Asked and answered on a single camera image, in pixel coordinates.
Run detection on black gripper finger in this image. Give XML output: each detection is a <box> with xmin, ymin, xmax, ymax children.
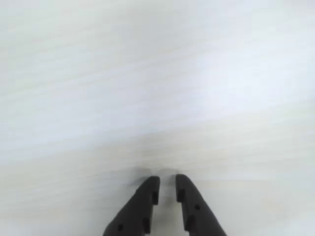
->
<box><xmin>175</xmin><ymin>174</ymin><xmax>228</xmax><ymax>236</ymax></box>
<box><xmin>102</xmin><ymin>176</ymin><xmax>160</xmax><ymax>236</ymax></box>

